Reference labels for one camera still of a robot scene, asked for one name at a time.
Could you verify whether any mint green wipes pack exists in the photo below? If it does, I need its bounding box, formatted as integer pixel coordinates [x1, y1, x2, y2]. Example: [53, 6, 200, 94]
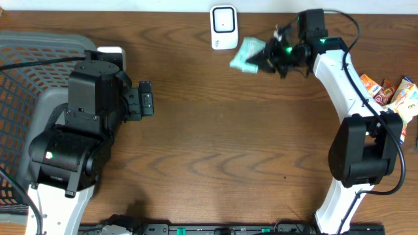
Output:
[229, 37, 266, 74]

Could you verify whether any grey plastic shopping basket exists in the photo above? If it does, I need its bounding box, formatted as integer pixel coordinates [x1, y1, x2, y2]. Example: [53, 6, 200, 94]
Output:
[1, 31, 97, 228]

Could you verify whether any orange Top chocolate bar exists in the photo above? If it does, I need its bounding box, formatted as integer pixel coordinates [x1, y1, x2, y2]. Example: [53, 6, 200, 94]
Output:
[374, 79, 397, 106]

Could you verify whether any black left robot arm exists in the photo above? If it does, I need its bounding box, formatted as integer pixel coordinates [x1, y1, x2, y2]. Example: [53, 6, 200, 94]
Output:
[25, 46, 154, 234]

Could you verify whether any cream snack chips bag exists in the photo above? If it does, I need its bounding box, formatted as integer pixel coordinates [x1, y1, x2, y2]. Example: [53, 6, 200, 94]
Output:
[383, 76, 417, 144]

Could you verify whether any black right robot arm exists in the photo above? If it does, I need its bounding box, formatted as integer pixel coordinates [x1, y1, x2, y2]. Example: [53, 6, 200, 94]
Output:
[247, 8, 406, 234]

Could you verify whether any white barcode scanner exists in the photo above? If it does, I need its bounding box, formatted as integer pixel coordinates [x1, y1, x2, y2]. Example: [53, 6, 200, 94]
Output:
[210, 5, 238, 50]

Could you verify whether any orange snack packet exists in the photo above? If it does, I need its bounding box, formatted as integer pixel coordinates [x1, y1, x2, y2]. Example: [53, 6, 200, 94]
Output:
[360, 74, 381, 97]

